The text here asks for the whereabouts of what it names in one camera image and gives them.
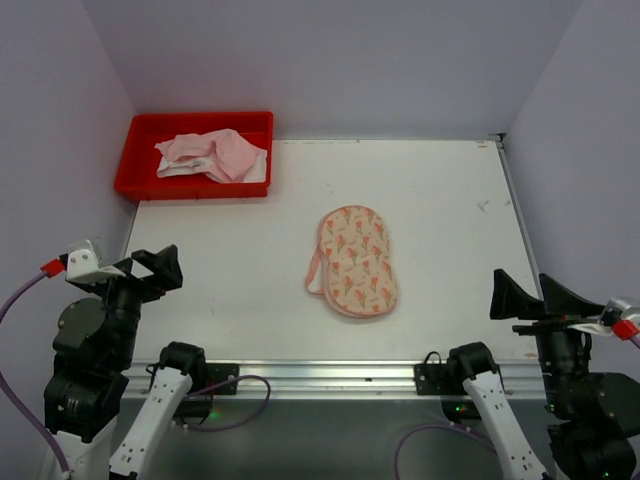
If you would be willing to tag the aluminium right side rail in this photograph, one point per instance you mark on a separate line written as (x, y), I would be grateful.
(500, 142)

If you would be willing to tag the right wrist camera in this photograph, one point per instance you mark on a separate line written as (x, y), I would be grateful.
(619, 318)

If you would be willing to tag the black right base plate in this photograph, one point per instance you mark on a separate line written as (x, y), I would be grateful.
(435, 376)

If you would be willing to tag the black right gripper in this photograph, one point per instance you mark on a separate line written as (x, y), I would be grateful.
(550, 324)

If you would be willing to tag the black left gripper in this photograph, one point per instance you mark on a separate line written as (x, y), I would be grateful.
(123, 282)

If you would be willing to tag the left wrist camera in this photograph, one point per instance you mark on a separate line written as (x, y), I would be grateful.
(83, 264)

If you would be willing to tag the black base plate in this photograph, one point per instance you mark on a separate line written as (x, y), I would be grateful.
(218, 380)
(435, 376)

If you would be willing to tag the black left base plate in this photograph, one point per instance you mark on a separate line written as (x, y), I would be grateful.
(218, 380)

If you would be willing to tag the floral mesh laundry bag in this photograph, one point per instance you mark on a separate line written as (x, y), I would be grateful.
(351, 264)

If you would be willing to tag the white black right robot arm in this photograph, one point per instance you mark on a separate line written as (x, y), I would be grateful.
(597, 413)

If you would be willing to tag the white pink bra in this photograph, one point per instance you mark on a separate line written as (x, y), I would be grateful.
(205, 165)

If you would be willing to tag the red plastic tray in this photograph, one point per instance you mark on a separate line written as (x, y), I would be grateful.
(136, 178)

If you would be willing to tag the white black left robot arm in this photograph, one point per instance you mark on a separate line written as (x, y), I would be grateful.
(93, 349)

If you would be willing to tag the aluminium mounting rail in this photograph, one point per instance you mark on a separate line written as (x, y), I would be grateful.
(373, 379)

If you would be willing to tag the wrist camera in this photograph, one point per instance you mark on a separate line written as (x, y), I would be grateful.
(619, 318)
(83, 264)

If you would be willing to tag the pink underwear garment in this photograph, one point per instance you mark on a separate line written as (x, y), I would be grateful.
(231, 152)

